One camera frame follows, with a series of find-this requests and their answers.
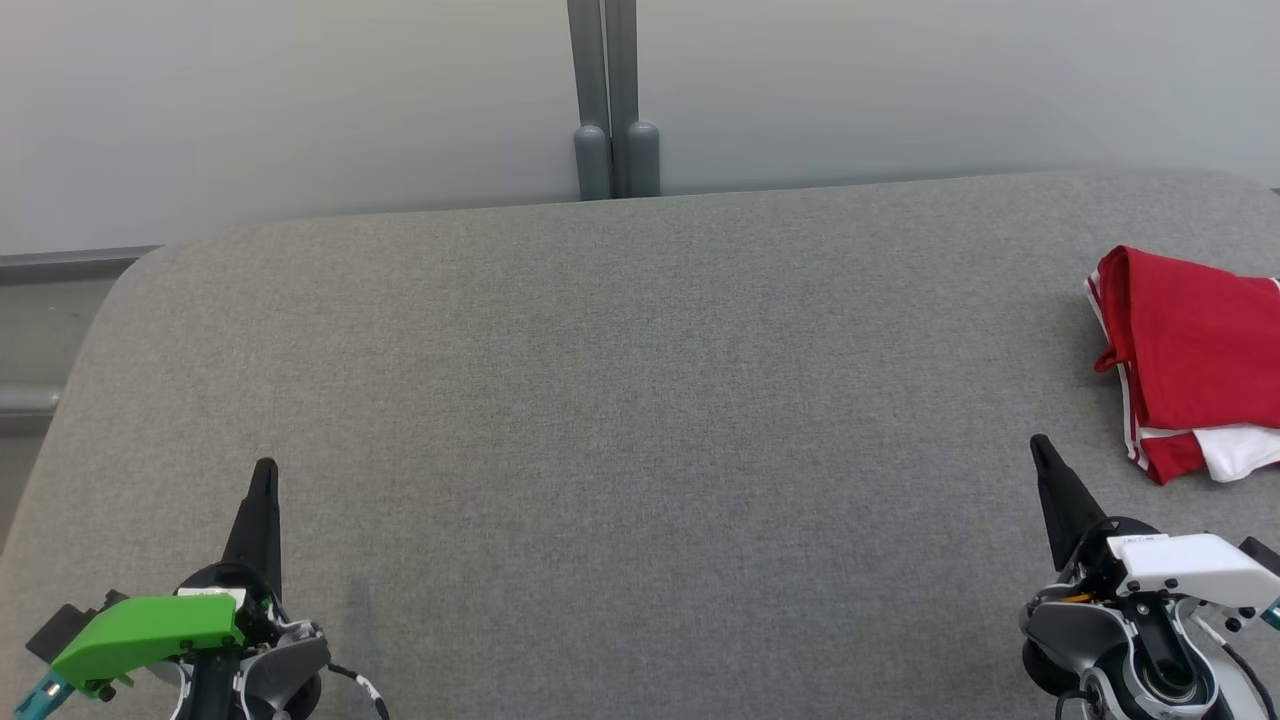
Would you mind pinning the grey metal wall rail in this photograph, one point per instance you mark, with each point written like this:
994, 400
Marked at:
60, 264

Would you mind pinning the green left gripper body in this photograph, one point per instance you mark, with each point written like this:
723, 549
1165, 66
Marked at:
140, 632

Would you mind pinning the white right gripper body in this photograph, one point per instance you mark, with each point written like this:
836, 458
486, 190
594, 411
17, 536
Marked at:
1190, 562

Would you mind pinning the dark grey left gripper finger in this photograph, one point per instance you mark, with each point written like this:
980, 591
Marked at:
262, 530

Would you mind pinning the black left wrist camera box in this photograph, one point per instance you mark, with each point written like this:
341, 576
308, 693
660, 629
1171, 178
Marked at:
65, 625

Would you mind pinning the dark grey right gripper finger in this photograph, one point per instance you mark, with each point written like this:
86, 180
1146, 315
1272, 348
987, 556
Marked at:
1065, 500

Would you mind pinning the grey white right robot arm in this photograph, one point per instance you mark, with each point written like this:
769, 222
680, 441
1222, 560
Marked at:
1070, 630

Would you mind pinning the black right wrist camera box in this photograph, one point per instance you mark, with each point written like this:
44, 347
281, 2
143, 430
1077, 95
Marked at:
1262, 555

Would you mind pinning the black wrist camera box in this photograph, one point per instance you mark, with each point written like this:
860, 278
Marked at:
1262, 555
65, 625

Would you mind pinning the red t-shirt with white sleeves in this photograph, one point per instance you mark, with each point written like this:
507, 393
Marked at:
1200, 340

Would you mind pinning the grey partition post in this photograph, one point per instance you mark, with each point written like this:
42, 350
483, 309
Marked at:
635, 100
590, 100

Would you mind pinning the grey metal tube bar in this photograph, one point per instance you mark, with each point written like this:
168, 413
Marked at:
25, 398

